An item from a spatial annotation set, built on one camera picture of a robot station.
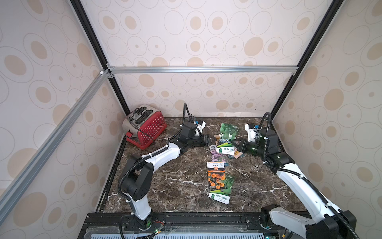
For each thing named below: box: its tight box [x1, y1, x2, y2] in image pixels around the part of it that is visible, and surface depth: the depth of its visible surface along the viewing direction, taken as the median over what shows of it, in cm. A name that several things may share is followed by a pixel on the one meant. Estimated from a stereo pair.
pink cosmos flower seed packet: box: [208, 144, 230, 167], surface depth 99 cm
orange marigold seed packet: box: [206, 161, 226, 191], surface depth 91 cm
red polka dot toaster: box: [122, 104, 168, 150], surface depth 98 cm
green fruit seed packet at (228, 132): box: [216, 122, 240, 156], surface depth 79 cm
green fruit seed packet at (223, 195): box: [208, 174, 235, 205], surface depth 85 cm
